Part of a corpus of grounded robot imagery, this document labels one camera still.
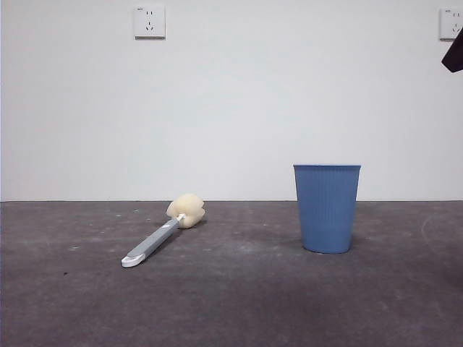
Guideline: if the blue ribbed plastic cup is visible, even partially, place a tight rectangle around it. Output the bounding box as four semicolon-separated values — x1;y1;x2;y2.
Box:
292;163;362;254

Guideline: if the grey-handled sponge cup brush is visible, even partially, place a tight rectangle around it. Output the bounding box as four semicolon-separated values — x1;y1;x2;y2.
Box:
121;193;206;269

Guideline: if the white wall socket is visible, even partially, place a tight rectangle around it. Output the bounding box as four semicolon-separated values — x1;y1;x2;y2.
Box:
439;7;463;41
134;5;166;40

